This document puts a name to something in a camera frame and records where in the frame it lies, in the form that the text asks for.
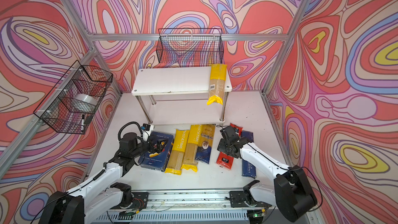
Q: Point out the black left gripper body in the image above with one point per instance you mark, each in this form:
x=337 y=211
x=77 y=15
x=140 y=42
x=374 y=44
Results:
x=148 y=148

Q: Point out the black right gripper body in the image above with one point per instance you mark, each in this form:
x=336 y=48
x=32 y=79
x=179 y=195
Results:
x=224 y=146

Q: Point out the red spaghetti bag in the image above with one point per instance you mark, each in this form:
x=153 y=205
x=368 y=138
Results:
x=225 y=161

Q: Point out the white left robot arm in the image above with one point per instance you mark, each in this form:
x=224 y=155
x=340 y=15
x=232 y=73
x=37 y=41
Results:
x=84 y=203

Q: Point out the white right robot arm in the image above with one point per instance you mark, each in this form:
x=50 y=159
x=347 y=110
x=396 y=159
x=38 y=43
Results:
x=290 y=191

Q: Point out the white two-tier shelf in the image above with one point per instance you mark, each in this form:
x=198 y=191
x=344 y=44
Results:
x=178 y=96

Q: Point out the blue Barilla rigatoni box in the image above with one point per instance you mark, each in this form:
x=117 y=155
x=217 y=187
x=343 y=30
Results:
x=158 y=161

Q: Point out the dark blue spaghetti bag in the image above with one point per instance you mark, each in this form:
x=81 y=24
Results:
x=205 y=143

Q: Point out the yellow Pastatime spaghetti bag left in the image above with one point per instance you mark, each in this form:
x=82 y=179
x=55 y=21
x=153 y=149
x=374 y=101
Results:
x=174 y=165

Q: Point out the yellow pastatime spaghetti bag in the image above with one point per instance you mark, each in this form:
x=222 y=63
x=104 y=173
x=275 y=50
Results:
x=174 y=165
x=189 y=162

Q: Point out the blue Barilla spaghetti box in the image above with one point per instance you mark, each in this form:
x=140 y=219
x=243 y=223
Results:
x=248 y=170

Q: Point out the yellow Pastatime spaghetti bag right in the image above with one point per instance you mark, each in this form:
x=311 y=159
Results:
x=189 y=162

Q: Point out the silver tape roll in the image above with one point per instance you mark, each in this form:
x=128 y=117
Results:
x=84 y=103

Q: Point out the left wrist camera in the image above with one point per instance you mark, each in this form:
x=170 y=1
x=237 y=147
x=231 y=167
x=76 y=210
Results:
x=146 y=130

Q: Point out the black wire basket left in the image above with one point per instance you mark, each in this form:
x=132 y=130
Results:
x=82 y=89

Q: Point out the black wire basket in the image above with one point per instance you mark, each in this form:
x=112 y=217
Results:
x=189 y=47
x=82 y=89

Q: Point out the black wire basket back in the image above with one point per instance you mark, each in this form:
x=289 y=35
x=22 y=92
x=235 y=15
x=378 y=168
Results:
x=189 y=47

